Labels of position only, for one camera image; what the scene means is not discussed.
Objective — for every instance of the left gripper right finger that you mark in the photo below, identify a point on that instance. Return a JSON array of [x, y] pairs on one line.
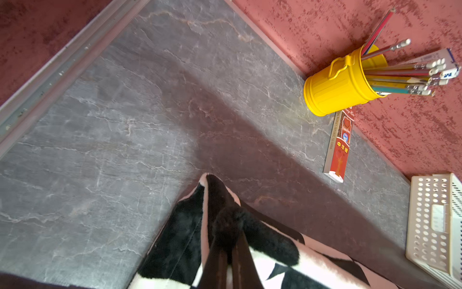
[[244, 273]]

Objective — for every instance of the yellow pencil cup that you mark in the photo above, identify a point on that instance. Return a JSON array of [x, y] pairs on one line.
[[342, 84]]

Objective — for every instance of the white perforated plastic basket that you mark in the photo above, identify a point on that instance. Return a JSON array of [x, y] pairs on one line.
[[434, 232]]

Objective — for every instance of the black white checkered pillowcase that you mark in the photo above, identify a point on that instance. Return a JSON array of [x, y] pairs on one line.
[[283, 257]]

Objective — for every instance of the bundle of pencils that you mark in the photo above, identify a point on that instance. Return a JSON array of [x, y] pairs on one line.
[[416, 77]]

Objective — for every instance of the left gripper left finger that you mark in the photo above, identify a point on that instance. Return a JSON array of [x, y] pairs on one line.
[[215, 272]]

